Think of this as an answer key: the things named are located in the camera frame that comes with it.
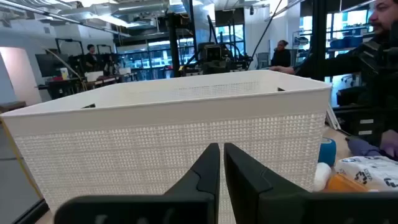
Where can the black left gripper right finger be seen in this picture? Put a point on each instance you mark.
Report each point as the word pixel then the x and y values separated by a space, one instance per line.
pixel 248 193

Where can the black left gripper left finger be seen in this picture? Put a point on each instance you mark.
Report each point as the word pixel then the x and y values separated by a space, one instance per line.
pixel 192 202

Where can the white bottle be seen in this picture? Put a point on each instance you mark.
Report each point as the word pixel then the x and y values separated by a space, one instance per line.
pixel 321 175

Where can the white printed plastic package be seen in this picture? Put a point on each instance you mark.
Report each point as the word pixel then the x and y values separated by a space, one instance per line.
pixel 370 174

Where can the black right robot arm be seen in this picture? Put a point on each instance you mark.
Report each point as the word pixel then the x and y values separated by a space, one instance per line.
pixel 237 59

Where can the white perforated plastic basket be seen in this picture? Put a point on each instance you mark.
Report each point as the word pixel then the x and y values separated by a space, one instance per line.
pixel 155 155

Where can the blue storage bin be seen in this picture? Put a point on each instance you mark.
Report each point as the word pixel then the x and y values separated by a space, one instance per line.
pixel 353 41

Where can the grey chair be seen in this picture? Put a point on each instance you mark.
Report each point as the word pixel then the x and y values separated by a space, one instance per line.
pixel 263 60

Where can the person's hand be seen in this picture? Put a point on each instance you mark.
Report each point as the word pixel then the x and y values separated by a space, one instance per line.
pixel 281 70
pixel 391 143

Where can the person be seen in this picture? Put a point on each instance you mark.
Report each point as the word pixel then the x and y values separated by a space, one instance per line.
pixel 281 55
pixel 91 58
pixel 373 62

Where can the orange pill bottle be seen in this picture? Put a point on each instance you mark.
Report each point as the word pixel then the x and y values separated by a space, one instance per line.
pixel 342 184

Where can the white box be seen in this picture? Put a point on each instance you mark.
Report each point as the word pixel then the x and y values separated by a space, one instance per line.
pixel 94 76

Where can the black drawer unit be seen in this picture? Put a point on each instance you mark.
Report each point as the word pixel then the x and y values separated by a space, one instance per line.
pixel 360 118

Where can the black monitor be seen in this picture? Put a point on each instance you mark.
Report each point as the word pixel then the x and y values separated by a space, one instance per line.
pixel 51 64

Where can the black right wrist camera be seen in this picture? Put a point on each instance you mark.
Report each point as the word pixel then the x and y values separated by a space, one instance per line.
pixel 213 53

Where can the black aluminium table frame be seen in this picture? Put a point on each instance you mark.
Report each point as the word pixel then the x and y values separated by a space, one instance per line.
pixel 174 46

